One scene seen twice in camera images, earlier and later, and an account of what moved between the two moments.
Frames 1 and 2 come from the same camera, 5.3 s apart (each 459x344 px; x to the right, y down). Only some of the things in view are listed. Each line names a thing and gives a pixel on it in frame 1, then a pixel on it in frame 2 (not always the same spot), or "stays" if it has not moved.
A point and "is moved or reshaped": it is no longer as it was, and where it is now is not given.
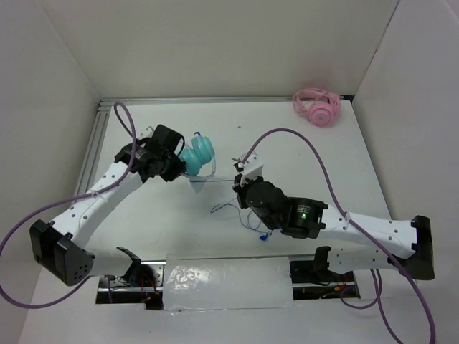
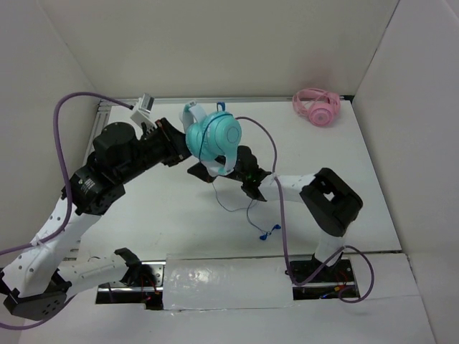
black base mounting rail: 310,282 stays
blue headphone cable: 211,180 to 264,236
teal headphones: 199,157 is moved or reshaped
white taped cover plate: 206,282 stays
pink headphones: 320,107 stays
